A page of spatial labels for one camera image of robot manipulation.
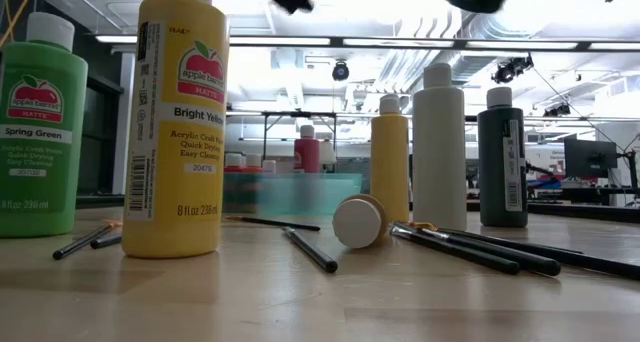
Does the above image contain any large coral pink paint bottle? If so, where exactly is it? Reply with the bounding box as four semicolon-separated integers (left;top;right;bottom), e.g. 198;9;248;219
293;124;322;175

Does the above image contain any large white paint bottle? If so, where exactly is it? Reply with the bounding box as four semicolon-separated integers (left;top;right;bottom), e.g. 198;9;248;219
411;61;469;232

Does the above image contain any small red paint bottle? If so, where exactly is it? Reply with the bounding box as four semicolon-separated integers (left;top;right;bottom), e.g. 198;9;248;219
224;152;245;176

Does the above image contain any dark slate blue paint bottle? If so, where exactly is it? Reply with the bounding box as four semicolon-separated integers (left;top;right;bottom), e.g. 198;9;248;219
476;86;530;229

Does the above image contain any small ochre yellow paint bottle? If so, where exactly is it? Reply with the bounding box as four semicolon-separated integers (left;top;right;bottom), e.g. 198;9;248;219
330;193;390;250

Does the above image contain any large green paint bottle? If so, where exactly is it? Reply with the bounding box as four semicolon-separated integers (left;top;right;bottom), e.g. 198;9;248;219
0;11;90;239

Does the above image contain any long ceiling light bar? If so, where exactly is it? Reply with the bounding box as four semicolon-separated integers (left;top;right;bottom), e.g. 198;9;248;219
94;33;640;53

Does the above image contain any teal translucent plastic bin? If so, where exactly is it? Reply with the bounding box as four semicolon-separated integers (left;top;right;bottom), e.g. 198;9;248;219
222;172;365;217

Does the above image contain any black computer monitor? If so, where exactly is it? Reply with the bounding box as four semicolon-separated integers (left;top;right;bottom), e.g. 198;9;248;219
563;137;620;180

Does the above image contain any black paintbrush silver ferrule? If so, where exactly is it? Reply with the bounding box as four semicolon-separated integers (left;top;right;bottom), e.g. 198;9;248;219
390;221;522;277
281;226;340;275

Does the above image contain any black paintbrush copper ferrule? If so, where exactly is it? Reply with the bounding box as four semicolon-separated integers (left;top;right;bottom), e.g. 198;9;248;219
408;221;585;256

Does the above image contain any black ceiling dome camera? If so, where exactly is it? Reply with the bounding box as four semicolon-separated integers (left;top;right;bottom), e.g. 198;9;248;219
331;60;351;82

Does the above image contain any black metal workstation frame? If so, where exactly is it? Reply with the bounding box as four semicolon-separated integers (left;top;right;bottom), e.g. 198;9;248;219
262;110;338;157

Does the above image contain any yellow power cable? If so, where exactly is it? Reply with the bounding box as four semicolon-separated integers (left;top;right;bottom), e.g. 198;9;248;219
0;0;37;49

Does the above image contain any black aluminium table frame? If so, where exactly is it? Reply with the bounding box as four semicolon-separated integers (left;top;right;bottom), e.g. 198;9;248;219
74;193;640;225

